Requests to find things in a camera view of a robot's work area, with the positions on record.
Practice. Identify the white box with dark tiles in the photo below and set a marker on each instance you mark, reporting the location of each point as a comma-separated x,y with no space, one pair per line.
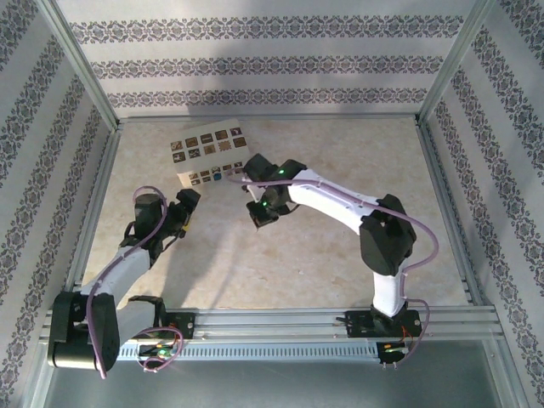
208,149

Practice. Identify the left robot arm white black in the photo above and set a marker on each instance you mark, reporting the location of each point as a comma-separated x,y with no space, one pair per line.
123,265

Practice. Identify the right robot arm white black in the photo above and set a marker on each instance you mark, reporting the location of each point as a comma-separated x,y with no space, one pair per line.
331,200

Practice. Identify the left controller board green light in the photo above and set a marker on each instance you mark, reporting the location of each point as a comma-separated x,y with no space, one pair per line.
160,352

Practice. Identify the aluminium side rail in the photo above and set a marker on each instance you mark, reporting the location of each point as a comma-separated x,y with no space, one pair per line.
91,212
450,212

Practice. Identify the aluminium rear rail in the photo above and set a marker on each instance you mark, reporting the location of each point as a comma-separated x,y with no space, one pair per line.
297,119

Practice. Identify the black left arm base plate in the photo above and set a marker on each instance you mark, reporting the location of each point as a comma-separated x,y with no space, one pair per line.
183,325

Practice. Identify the aluminium mounting rail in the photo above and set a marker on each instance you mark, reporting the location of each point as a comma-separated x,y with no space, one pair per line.
272,323

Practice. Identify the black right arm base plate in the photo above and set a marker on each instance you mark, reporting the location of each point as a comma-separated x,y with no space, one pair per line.
361,325

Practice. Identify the aluminium frame post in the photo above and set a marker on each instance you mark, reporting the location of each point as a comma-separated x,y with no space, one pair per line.
81,64
455,64

